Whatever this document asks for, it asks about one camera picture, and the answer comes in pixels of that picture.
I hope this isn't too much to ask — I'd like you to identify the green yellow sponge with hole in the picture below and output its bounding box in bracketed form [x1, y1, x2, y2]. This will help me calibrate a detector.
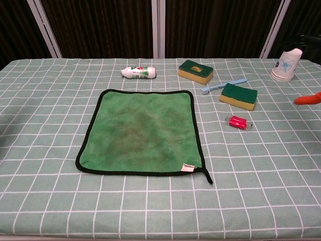
[178, 59, 214, 85]

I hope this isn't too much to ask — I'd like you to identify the plain green yellow sponge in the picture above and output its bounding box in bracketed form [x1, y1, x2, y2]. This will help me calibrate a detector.
[219, 83, 258, 111]

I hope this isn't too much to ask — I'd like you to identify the small white bottle green label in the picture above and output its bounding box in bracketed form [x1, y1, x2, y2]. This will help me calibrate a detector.
[121, 66, 156, 80]

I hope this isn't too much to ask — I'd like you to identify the grey partition post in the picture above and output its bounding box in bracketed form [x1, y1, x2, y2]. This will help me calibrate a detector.
[259, 0, 293, 59]
[27, 0, 63, 59]
[151, 0, 166, 59]

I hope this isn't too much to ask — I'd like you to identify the white paper cup blue print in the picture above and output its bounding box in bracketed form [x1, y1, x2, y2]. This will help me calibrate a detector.
[270, 49, 303, 82]

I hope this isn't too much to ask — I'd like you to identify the green white checked tablecloth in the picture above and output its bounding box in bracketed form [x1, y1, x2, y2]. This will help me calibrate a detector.
[0, 58, 321, 239]

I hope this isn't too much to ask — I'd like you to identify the right silver robot hand orange thumb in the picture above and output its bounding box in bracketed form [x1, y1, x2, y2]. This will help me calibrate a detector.
[294, 91, 321, 105]

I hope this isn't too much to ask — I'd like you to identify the small red can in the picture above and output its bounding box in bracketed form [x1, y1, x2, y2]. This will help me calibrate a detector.
[225, 114, 253, 132]

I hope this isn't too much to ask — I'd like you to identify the light blue spoon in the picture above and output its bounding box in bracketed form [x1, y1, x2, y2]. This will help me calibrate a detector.
[201, 77, 248, 94]

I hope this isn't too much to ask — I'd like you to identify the dark pleated curtain panel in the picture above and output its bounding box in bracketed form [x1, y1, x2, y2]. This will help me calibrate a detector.
[165, 0, 282, 59]
[269, 0, 321, 61]
[0, 0, 52, 69]
[41, 0, 153, 59]

